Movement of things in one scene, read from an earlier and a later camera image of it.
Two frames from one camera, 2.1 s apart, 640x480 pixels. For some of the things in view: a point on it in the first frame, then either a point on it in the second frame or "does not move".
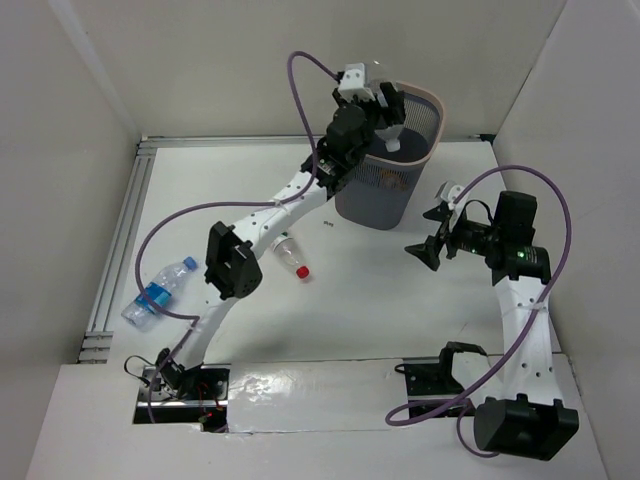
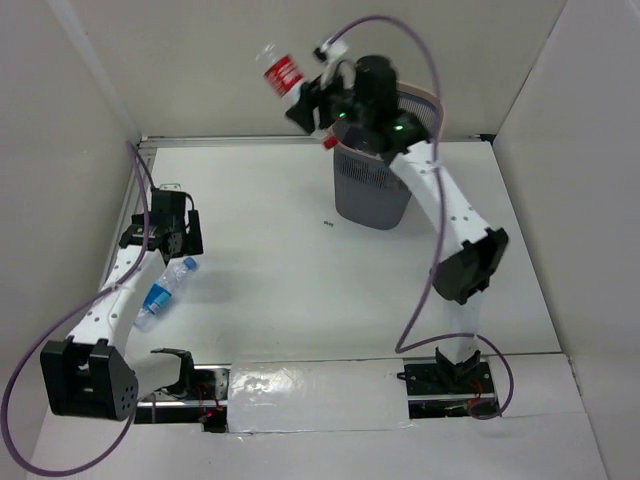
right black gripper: [428, 252] -> [301, 112]
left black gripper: [382, 107] -> [167, 242]
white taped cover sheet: [315, 396] does not move
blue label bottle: [158, 291] does not move
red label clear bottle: [291, 253] -> [283, 74]
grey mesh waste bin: [381, 188] does not move
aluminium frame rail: [97, 340] does not move
